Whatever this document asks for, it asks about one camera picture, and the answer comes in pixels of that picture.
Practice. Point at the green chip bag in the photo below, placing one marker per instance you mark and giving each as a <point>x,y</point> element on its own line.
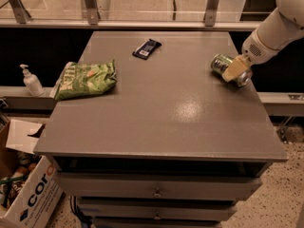
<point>84,80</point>

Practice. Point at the metal railing post left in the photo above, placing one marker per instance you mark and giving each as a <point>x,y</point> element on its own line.
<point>20,13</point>

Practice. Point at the metal railing post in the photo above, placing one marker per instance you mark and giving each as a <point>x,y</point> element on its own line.
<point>211,12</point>
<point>92,12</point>
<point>20,13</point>

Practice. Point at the white cardboard box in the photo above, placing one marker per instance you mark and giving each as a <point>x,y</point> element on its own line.
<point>38,198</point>

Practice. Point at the green soda can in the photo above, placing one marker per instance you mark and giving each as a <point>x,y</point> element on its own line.
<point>220,62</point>

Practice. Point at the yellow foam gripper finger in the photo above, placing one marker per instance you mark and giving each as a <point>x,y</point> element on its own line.
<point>239,70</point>

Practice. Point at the dark blue rxbar wrapper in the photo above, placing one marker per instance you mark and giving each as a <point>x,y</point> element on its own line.
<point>146,49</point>

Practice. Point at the grey drawer cabinet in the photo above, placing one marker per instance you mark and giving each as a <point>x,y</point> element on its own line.
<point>171,146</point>

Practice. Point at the metal railing post middle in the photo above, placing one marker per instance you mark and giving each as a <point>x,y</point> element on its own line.
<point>92,12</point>

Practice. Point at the white pump sanitizer bottle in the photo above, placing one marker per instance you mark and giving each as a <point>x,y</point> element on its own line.
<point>32,82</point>

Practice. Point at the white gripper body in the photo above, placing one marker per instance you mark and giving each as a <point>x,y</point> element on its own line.
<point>256,51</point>

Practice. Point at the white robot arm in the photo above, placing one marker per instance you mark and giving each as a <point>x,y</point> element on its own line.
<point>284,25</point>

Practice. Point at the metal railing post right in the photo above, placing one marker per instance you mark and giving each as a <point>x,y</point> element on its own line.
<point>211,12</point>

